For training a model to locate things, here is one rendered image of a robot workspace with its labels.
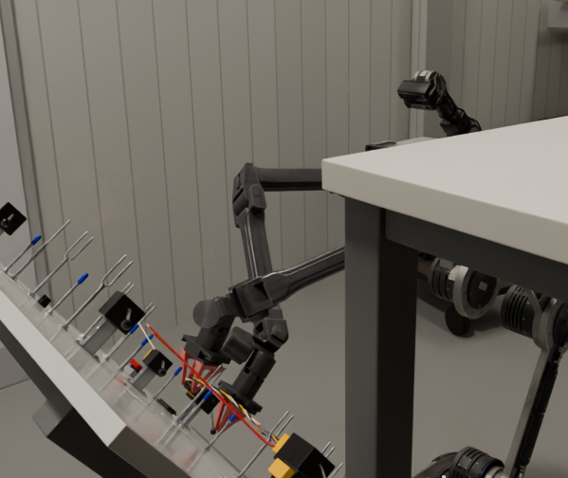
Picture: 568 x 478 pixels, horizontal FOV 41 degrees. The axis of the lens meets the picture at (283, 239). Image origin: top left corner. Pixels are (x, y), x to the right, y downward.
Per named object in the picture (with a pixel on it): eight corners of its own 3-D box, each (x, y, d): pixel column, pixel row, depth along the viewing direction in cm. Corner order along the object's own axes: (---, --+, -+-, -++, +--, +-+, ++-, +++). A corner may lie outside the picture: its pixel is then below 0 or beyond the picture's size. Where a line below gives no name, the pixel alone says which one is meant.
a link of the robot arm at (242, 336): (289, 328, 175) (272, 343, 182) (247, 302, 173) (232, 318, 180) (271, 369, 167) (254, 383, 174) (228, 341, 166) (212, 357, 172)
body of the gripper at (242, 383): (244, 408, 166) (262, 378, 166) (214, 385, 172) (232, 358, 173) (259, 414, 170) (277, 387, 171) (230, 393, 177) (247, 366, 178)
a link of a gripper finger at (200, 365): (188, 396, 154) (206, 356, 154) (168, 379, 159) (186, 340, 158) (210, 398, 159) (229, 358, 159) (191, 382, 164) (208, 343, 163)
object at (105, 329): (81, 349, 94) (130, 295, 96) (70, 337, 104) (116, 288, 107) (107, 373, 95) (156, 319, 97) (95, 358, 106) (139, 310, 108)
